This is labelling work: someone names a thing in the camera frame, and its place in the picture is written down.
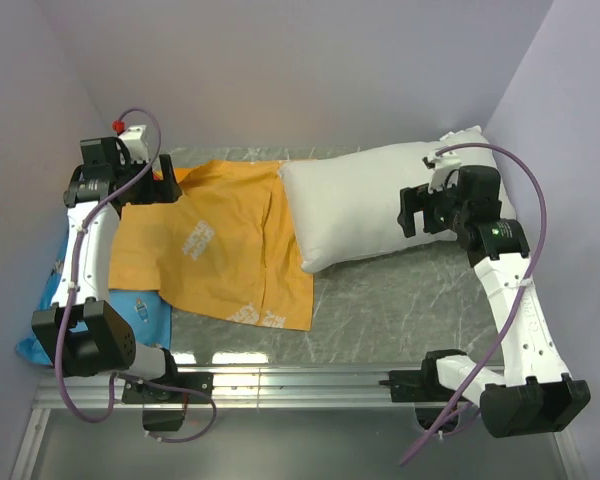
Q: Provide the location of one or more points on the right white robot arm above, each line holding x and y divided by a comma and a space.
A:
536, 392

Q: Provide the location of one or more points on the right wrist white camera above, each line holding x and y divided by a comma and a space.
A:
442, 167

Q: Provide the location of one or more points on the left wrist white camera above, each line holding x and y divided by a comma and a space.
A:
134, 139

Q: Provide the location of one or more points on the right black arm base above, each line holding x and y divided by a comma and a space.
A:
414, 386

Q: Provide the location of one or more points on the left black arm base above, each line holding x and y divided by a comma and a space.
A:
165, 406

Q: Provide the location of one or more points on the aluminium mounting rail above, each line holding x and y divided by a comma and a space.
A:
319, 386

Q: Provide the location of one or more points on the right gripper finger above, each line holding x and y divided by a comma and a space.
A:
413, 199
406, 220

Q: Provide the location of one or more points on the wrist white camera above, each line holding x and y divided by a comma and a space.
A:
442, 167
134, 139

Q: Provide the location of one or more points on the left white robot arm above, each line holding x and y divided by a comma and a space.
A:
80, 331

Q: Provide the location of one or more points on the orange pillowcase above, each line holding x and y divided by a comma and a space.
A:
225, 249

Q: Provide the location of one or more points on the blue cartoon pillow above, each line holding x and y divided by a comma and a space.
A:
148, 315

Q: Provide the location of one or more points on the white pillow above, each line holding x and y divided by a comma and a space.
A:
345, 208

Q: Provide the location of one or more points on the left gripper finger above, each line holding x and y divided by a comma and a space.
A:
164, 192
166, 172

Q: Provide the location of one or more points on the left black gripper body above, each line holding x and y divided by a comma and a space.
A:
131, 171

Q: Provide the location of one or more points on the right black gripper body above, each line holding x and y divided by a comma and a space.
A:
448, 208

